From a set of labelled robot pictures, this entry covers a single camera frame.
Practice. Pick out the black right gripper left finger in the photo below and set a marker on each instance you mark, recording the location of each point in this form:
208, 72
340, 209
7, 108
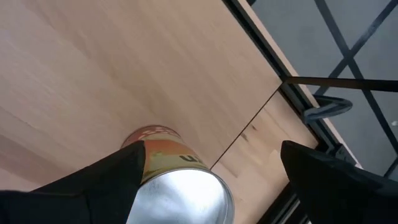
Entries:
77, 193

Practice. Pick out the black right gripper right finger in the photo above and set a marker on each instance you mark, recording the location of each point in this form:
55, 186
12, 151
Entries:
335, 186

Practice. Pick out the orange corn tin can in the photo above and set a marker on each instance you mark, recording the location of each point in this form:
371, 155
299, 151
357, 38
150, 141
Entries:
168, 155

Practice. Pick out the black aluminium table frame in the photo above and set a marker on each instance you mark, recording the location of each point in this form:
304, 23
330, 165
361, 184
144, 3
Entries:
264, 40

